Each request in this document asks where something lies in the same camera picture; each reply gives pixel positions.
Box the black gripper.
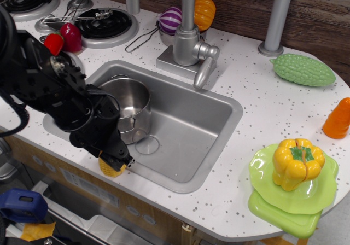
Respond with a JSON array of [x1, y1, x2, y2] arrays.
[[55, 84, 135, 172]]

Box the yellow toy corn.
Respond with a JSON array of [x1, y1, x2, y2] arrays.
[[98, 158, 124, 177]]

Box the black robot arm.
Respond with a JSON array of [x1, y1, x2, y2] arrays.
[[1, 9, 134, 171]]

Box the stainless steel pot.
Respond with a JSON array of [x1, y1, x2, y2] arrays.
[[99, 75, 151, 144]]

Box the grey toy sink basin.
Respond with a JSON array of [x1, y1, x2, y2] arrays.
[[42, 60, 244, 194]]

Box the blue clamp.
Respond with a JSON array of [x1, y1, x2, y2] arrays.
[[1, 188, 48, 223]]

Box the yellow masking tape piece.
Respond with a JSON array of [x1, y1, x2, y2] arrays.
[[20, 222, 56, 242]]

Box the front black stove burner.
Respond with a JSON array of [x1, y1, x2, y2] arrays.
[[60, 51, 85, 74]]

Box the black stove burner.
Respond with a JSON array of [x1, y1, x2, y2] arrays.
[[75, 8, 139, 49], [60, 51, 85, 74]]

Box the silver toy faucet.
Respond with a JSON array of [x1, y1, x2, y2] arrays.
[[156, 0, 220, 89]]

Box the dark red toy vegetable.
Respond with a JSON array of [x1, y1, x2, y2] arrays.
[[60, 23, 82, 53]]

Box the rear black stove burner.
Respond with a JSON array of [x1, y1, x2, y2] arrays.
[[75, 8, 139, 49]]

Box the red toy chili pepper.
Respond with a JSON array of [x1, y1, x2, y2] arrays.
[[43, 33, 65, 56]]

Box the purple striped toy onion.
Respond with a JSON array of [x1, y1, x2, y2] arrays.
[[158, 7, 182, 36]]

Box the rear silver stove knob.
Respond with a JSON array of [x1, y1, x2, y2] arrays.
[[65, 0, 93, 16]]

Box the yellow toy bell pepper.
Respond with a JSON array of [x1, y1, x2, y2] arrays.
[[272, 138, 325, 191]]

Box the orange toy pumpkin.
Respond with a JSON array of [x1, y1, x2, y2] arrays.
[[194, 0, 216, 32]]

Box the far left stove burner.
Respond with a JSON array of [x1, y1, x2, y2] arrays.
[[1, 0, 60, 22]]

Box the grey right support pole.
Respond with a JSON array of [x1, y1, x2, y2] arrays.
[[258, 0, 291, 57]]

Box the green plastic cutting board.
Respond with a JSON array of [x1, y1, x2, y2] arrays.
[[248, 190, 322, 239]]

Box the light green plastic plate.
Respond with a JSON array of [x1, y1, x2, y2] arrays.
[[249, 144, 339, 214]]

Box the green toy bitter melon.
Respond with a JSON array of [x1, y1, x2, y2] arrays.
[[270, 54, 336, 87]]

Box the orange toy carrot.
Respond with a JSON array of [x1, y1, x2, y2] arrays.
[[322, 97, 349, 139]]

